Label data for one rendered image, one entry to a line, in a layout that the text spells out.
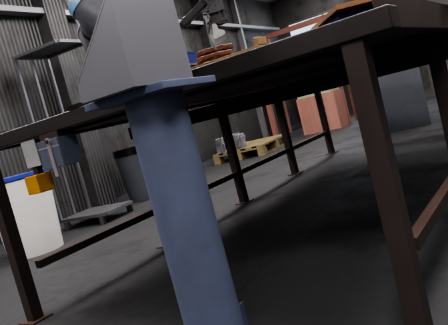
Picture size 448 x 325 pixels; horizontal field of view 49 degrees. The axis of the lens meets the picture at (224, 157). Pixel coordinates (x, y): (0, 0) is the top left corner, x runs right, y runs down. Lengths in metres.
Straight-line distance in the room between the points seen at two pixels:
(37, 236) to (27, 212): 0.22
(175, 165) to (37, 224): 3.13
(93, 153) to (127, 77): 4.71
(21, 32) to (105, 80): 4.67
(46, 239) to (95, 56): 3.25
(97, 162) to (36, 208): 1.72
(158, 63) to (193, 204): 0.39
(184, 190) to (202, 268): 0.22
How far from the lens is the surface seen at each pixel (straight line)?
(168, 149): 1.33
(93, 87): 1.31
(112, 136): 6.44
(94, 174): 5.88
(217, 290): 1.41
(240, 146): 7.61
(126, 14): 1.28
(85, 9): 1.48
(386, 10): 1.33
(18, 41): 5.85
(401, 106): 6.52
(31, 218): 4.37
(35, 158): 2.27
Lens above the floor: 0.75
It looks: 5 degrees down
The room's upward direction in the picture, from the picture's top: 14 degrees counter-clockwise
